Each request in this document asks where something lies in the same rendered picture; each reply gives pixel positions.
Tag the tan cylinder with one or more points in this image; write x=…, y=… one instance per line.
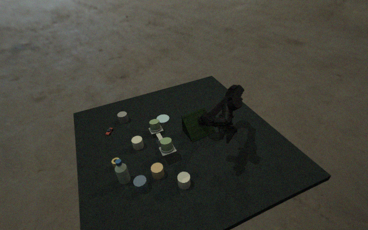
x=157, y=171

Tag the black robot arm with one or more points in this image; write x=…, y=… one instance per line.
x=231, y=102

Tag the beige cylinder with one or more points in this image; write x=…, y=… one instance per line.
x=137, y=142

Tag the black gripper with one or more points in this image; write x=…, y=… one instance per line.
x=223, y=124

